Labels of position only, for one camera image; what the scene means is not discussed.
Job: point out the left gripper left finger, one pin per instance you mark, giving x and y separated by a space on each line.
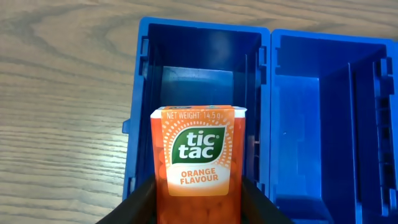
136 208

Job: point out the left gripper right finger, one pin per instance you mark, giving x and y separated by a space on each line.
258 208

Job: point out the orange candy box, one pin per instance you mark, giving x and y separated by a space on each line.
199 149

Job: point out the blue tray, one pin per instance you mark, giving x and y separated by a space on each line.
311 124

